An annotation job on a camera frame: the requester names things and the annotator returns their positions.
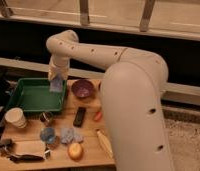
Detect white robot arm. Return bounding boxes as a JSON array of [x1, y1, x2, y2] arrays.
[[46, 30, 175, 171]]

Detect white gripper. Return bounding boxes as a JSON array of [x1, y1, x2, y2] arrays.
[[48, 58, 70, 81]]

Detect black rectangular block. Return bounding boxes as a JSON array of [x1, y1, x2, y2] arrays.
[[73, 107, 86, 127]]

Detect purple bowl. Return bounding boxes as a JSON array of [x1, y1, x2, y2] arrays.
[[71, 79, 94, 98]]

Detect yellow round fruit toy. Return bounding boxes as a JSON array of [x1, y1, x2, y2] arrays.
[[68, 143, 83, 160]]

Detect dark tool at edge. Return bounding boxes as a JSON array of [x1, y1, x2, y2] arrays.
[[0, 139, 44, 163]]

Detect blue glass cup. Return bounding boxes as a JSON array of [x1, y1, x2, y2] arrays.
[[40, 127, 56, 144]]

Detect crumpled blue cloth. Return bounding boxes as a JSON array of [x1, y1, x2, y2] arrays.
[[61, 128, 83, 145]]

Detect green plastic tray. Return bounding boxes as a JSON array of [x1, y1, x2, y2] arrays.
[[6, 78, 67, 113]]

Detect red bowl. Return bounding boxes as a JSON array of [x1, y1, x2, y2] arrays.
[[98, 82, 102, 91]]

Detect blue sponge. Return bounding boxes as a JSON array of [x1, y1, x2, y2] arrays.
[[49, 75, 63, 93]]

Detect white paper cup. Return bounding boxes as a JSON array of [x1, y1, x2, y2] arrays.
[[5, 107, 27, 128]]

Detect brown paper bag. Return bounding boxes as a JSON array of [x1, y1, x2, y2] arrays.
[[12, 141, 45, 157]]

